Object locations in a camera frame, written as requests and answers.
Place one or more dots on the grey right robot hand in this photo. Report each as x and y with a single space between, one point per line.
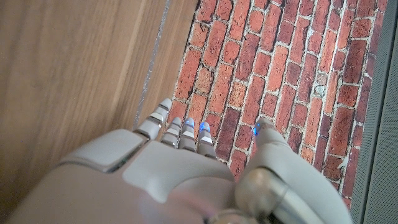
174 180

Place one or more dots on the red brick printed backdrop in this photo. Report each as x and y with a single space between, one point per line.
280 62

